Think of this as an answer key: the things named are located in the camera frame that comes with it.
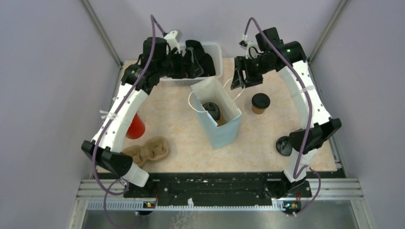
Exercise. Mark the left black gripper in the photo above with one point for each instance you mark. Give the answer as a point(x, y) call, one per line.
point(181, 73)

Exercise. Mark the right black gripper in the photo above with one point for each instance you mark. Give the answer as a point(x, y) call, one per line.
point(238, 80)

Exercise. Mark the black coffee cup lid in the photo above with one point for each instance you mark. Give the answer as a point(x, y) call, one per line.
point(260, 101)

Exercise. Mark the brown paper coffee cup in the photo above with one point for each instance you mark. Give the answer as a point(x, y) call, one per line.
point(258, 111)

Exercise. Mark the light blue paper bag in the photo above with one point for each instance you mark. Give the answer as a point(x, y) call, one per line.
point(223, 131)

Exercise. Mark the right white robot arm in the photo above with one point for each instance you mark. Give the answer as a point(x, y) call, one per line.
point(270, 53)

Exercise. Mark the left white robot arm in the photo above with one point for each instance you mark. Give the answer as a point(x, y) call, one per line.
point(161, 57)

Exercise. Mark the black cloth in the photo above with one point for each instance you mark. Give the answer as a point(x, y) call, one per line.
point(204, 59)

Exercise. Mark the white plastic basket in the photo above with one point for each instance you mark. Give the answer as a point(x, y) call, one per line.
point(215, 51)

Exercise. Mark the red straw holder cup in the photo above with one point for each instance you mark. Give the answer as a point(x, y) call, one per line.
point(136, 129)

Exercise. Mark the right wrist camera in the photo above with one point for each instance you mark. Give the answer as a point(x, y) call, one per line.
point(251, 49)

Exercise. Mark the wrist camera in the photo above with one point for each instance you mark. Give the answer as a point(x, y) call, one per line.
point(175, 38)
point(251, 49)

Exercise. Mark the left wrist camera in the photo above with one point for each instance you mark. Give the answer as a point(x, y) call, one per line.
point(175, 38)

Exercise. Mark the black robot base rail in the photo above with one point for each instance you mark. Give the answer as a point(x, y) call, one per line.
point(221, 189)

